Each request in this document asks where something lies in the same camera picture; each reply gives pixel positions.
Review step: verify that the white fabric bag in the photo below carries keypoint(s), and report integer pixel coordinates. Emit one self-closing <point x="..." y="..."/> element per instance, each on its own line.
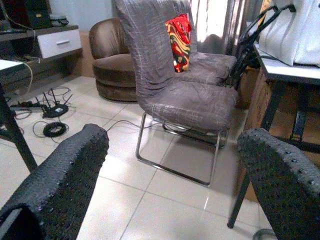
<point x="295" y="32"/>

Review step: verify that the red patterned paper bag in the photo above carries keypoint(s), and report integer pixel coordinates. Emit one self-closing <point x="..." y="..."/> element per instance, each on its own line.
<point x="180" y="45"/>

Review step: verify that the black box device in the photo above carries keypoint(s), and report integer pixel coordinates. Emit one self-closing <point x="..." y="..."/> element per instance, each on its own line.
<point x="37" y="17"/>

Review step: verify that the grey covered chair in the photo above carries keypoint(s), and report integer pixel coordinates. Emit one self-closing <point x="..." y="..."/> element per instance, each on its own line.
<point x="155" y="50"/>
<point x="212" y="65"/>

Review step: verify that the white table black legs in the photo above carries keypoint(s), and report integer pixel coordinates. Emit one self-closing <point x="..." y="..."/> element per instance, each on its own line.
<point x="295" y="72"/>
<point x="8" y="65"/>

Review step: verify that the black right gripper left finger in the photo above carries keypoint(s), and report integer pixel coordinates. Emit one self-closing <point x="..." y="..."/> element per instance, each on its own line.
<point x="62" y="187"/>

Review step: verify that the brown round armchair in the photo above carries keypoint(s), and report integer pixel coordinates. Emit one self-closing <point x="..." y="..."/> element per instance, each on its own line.
<point x="110" y="70"/>

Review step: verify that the brown cardboard box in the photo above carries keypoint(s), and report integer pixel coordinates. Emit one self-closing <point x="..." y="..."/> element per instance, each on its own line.
<point x="257" y="100"/>

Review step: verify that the grey curtain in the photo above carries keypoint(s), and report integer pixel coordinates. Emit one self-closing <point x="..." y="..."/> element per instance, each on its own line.
<point x="225" y="30"/>

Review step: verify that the round grey device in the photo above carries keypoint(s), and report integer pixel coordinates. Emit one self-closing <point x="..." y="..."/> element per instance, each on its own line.
<point x="58" y="20"/>

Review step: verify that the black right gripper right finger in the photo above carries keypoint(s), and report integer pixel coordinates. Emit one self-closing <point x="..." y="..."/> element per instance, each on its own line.
<point x="287" y="195"/>

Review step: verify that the dark cabinet white drawer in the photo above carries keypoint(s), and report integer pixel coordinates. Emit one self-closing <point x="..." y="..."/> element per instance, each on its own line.
<point x="60" y="43"/>

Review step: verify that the grey power strip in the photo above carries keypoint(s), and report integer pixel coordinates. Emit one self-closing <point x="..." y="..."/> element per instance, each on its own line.
<point x="25" y="106"/>

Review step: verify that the black wifi router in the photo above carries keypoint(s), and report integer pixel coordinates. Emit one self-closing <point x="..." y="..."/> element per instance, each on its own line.
<point x="56" y="111"/>

